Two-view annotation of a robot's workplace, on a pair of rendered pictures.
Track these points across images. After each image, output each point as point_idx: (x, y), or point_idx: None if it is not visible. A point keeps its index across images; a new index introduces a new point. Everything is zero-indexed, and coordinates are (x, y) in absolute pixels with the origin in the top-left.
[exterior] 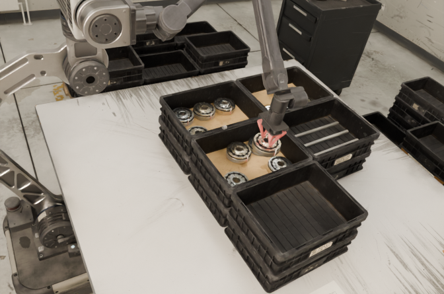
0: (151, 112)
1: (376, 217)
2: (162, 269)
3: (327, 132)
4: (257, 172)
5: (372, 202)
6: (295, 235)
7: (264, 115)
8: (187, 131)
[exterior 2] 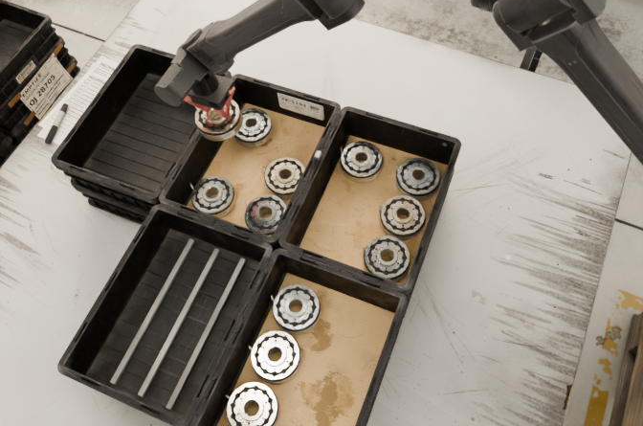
0: (509, 224)
1: (58, 293)
2: (273, 53)
3: (179, 359)
4: (240, 171)
5: (70, 319)
6: (144, 122)
7: (223, 83)
8: (358, 112)
